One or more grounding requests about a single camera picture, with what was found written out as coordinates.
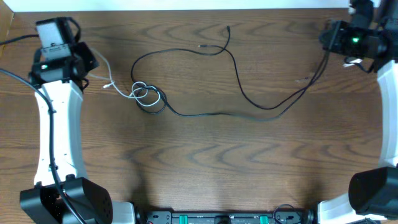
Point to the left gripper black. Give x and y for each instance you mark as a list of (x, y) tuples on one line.
[(92, 60)]

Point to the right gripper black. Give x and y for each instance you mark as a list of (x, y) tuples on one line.
[(336, 31)]

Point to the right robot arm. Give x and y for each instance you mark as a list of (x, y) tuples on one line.
[(372, 194)]

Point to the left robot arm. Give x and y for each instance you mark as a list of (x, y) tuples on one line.
[(62, 191)]

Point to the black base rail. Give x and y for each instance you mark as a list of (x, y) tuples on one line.
[(284, 216)]

